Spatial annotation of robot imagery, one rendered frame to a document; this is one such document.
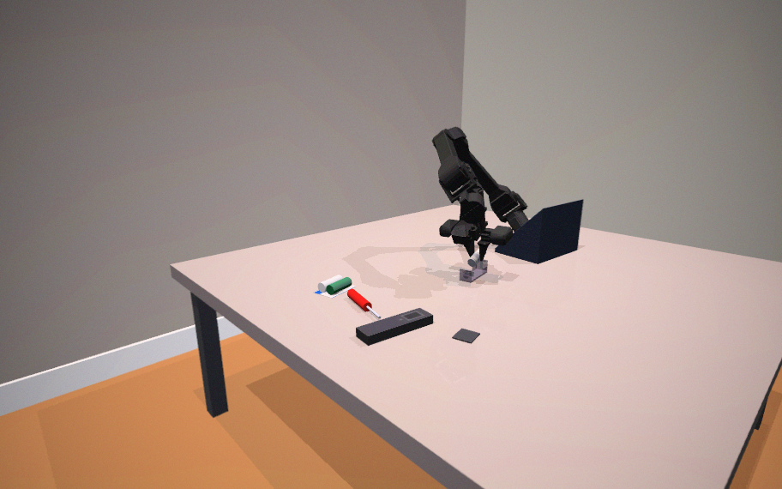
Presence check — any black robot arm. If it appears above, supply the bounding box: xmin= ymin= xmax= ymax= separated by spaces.
xmin=432 ymin=127 xmax=529 ymax=245

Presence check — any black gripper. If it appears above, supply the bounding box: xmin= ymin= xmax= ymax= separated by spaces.
xmin=439 ymin=215 xmax=513 ymax=262

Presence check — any red-handled screwdriver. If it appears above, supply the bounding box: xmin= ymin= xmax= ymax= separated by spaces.
xmin=347 ymin=289 xmax=381 ymax=319

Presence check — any grey battery holder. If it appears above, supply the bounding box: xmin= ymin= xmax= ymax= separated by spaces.
xmin=460 ymin=260 xmax=488 ymax=283

